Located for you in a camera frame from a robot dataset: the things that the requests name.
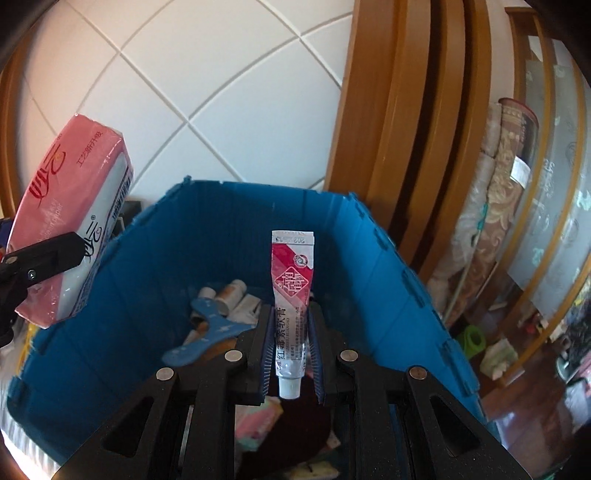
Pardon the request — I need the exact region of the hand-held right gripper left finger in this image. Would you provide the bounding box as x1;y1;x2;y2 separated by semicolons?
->
51;302;274;480

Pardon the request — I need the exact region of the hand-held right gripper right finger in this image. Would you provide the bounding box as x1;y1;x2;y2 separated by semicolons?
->
307;302;529;480

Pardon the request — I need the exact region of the blue boomerang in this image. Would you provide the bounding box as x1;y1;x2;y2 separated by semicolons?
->
161;296;257;368

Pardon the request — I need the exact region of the pink tissue pack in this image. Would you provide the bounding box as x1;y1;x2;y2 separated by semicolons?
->
9;114;135;329

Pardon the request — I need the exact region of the red and white ointment tube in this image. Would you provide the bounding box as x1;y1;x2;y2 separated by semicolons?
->
270;230;317;400

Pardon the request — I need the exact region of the blue plastic crate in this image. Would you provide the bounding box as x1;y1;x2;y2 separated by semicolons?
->
6;176;505;468

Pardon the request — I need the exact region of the small beige bottle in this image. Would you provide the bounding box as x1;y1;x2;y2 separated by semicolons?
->
216;279;248;312

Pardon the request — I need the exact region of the green plastic item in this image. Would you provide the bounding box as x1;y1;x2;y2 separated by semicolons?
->
459;325;486;359

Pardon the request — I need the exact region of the pale green pack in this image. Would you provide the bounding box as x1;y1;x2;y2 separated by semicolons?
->
479;339;518;380

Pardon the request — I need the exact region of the rolled patterned carpet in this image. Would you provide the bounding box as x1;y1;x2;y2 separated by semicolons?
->
428;96;542;325

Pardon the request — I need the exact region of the frosted glass wardrobe door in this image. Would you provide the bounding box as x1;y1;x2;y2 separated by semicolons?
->
503;9;591;326

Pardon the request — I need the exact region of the wooden headboard frame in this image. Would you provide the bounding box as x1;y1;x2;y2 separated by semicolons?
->
0;0;506;289

